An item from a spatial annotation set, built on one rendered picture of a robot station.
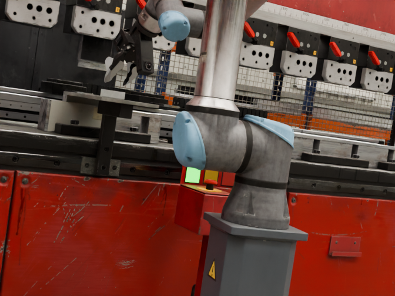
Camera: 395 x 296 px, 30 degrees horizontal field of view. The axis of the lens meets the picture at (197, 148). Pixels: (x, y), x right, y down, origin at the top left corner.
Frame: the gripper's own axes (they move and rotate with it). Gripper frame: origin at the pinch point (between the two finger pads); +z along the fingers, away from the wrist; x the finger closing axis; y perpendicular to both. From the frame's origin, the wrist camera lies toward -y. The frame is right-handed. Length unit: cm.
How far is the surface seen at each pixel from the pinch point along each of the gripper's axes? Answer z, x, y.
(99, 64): 6.1, -2.7, 15.1
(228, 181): 8.1, -34.5, -28.2
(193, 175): 9.2, -22.2, -25.6
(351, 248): 27, -105, -39
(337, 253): 28, -96, -41
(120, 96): 3.6, -2.5, -1.7
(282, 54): -13, -70, 16
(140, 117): 13.9, -17.7, 2.3
